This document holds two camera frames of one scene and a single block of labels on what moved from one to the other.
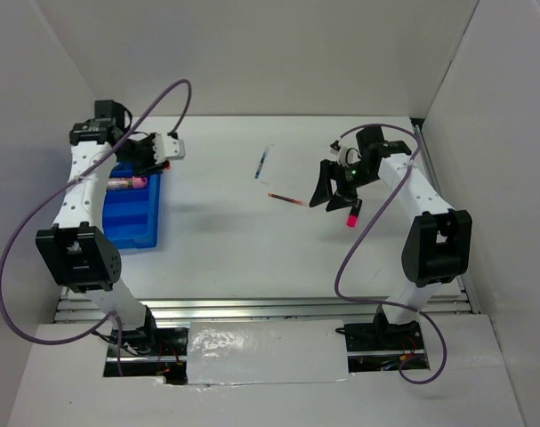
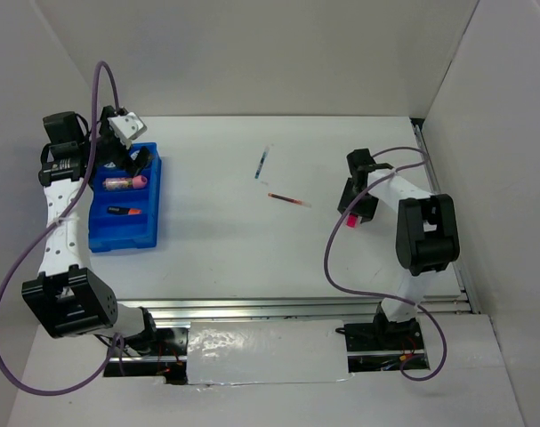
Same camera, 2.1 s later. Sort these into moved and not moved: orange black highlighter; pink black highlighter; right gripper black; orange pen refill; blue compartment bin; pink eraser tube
Moved: right gripper black; orange black highlighter
Not moved: pink eraser tube; orange pen refill; pink black highlighter; blue compartment bin
